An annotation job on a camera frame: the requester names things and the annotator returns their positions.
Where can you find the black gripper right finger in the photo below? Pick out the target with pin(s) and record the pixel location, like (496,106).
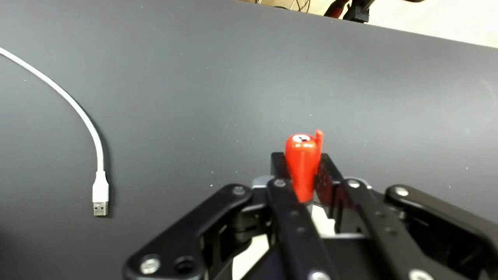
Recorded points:
(415,234)

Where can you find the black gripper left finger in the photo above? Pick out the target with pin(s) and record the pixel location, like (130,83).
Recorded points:
(234,234)

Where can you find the blue marker with red cap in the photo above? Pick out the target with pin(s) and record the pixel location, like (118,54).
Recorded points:
(304,166)

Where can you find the black and red stand base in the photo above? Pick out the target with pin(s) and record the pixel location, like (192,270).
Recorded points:
(353,8)

